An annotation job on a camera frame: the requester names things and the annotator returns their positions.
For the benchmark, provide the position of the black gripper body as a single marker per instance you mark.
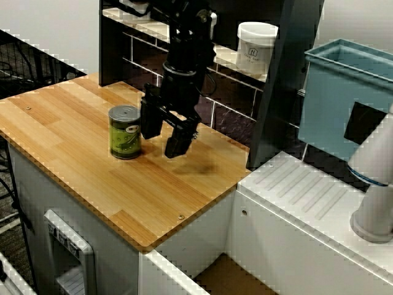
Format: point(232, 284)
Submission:
point(181, 98)

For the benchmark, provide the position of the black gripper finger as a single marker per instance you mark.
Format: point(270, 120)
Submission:
point(151, 120)
point(179, 141)

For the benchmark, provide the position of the green labelled tin can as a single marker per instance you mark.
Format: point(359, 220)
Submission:
point(122, 138)

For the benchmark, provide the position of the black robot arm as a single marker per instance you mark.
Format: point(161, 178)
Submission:
point(187, 40)

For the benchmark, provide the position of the dark tiled backsplash panel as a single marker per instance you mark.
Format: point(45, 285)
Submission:
point(233, 92)

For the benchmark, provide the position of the cream shelf ledge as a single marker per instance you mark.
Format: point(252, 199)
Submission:
point(227, 53)

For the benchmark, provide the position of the black upright pillar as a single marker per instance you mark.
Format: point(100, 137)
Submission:
point(285, 77)

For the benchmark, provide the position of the black mesh screen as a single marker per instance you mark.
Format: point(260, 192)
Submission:
point(30, 67)

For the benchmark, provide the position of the white toy kitchen cabinet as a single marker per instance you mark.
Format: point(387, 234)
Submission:
point(30, 190)

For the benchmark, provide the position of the teal plastic bin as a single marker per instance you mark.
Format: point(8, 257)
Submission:
point(325, 107)

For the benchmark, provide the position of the white dishwasher front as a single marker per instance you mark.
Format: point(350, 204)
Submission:
point(83, 255)

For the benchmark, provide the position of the white toy sink unit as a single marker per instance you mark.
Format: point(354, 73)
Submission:
point(307, 246)

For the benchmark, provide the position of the pale grey toy faucet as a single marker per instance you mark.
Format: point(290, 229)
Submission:
point(373, 209)

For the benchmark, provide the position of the aluminium extrusion rail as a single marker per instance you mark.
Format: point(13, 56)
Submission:
point(12, 276)

